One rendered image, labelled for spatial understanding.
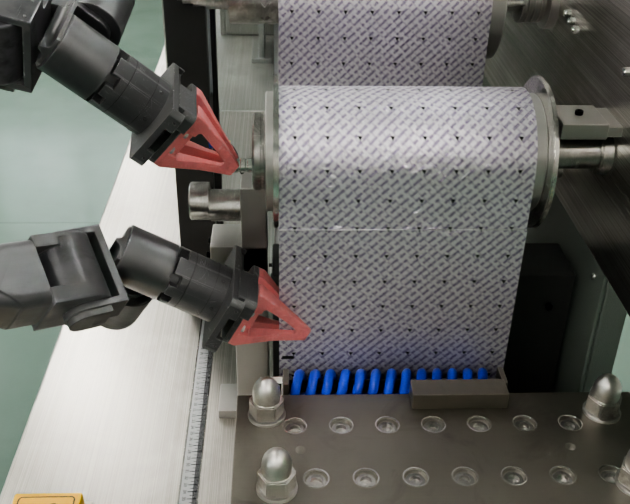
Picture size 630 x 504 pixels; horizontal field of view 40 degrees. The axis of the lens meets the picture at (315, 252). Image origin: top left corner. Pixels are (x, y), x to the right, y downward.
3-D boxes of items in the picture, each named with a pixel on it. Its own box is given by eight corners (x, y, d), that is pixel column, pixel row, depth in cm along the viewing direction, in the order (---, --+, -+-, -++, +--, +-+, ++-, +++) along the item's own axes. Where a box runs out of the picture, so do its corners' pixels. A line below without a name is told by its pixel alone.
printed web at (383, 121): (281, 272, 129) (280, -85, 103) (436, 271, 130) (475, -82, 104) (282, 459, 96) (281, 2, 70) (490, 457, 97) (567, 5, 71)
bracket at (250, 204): (217, 391, 106) (205, 167, 91) (269, 391, 107) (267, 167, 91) (214, 419, 102) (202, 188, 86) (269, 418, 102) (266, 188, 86)
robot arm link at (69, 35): (18, 72, 75) (51, 35, 71) (42, 24, 79) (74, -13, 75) (86, 117, 78) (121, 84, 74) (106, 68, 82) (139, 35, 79)
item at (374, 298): (279, 379, 91) (278, 227, 81) (500, 378, 92) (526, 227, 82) (279, 383, 90) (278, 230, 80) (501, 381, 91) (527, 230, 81)
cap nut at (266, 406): (248, 402, 85) (247, 366, 83) (285, 402, 85) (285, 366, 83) (247, 428, 82) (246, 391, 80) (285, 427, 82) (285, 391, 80)
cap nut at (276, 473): (256, 473, 77) (255, 435, 75) (297, 472, 77) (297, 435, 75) (255, 504, 74) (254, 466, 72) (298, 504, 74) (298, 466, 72)
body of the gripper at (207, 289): (218, 357, 82) (147, 328, 80) (223, 296, 91) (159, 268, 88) (250, 308, 79) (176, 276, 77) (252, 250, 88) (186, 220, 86)
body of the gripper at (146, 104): (145, 171, 78) (75, 125, 75) (149, 117, 86) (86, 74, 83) (190, 122, 76) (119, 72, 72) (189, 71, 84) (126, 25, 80)
